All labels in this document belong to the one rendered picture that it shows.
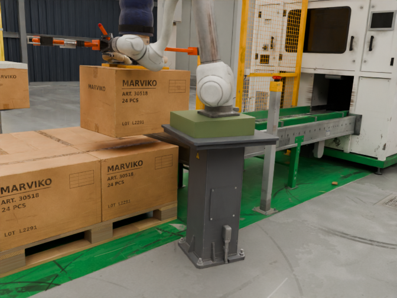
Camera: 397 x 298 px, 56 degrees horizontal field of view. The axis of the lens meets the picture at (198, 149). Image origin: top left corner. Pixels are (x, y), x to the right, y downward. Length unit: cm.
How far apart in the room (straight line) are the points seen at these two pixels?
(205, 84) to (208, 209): 72
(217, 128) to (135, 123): 60
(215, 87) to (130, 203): 106
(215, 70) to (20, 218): 125
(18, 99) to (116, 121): 169
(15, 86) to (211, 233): 235
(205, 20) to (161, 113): 82
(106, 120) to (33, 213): 65
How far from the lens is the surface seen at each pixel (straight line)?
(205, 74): 181
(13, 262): 226
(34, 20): 1361
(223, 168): 206
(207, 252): 222
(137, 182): 246
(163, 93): 244
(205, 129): 190
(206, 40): 183
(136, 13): 248
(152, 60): 217
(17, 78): 377
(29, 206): 217
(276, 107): 280
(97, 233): 242
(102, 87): 232
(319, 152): 400
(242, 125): 200
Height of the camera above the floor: 115
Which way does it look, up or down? 14 degrees down
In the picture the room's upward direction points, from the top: 3 degrees clockwise
